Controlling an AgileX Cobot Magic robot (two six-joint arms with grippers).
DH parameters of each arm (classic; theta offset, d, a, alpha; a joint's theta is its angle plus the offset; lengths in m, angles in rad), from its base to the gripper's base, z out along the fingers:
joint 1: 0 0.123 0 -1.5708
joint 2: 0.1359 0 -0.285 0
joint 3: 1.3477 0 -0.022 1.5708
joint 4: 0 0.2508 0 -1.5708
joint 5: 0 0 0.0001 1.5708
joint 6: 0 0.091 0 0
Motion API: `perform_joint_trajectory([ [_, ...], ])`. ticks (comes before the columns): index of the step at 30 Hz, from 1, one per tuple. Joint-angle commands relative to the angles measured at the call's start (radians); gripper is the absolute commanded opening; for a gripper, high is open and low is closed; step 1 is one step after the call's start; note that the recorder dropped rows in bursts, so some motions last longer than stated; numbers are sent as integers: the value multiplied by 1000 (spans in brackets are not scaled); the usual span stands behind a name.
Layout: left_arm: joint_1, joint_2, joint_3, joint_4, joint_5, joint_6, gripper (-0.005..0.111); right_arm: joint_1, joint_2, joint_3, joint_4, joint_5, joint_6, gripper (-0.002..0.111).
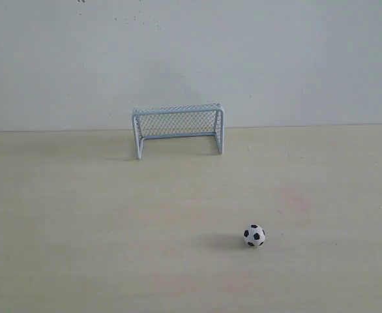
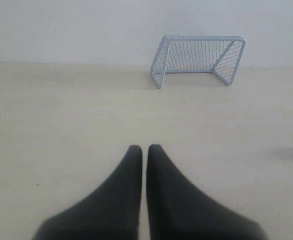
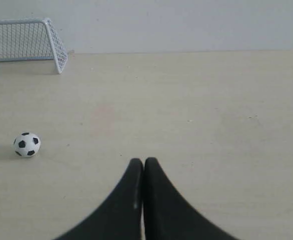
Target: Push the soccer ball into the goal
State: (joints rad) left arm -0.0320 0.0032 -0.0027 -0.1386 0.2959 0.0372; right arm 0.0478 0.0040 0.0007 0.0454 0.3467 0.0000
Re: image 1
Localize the black and white mini ball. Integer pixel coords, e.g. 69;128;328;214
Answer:
243;224;266;248

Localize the small white soccer goal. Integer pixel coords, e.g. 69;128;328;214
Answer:
131;103;225;159

